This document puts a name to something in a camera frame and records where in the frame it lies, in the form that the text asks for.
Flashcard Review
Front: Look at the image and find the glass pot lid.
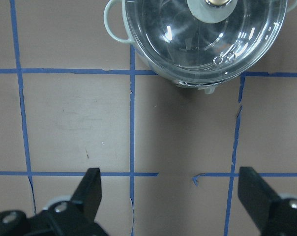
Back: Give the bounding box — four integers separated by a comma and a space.
122, 0, 288, 82

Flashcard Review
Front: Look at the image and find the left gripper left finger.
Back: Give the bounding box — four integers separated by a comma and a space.
0, 168, 107, 236

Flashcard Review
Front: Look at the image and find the pale green electric pot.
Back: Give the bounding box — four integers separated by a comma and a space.
103, 0, 297, 95

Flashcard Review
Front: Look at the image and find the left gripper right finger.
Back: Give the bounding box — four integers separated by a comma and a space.
238, 167, 297, 236

